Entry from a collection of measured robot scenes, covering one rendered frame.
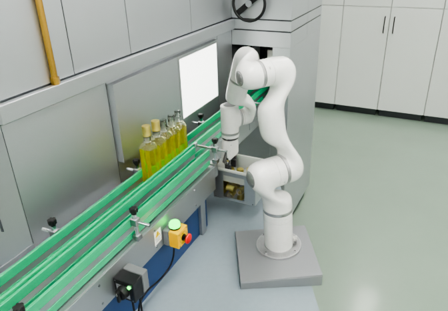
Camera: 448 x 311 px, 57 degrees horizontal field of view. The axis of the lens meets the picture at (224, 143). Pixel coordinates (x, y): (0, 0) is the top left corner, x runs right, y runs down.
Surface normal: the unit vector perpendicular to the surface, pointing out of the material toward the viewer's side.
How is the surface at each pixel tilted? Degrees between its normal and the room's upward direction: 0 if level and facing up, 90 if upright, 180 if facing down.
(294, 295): 0
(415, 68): 90
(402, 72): 90
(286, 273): 3
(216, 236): 0
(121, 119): 90
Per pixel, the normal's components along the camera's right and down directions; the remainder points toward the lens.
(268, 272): -0.08, -0.90
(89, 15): 0.90, 0.17
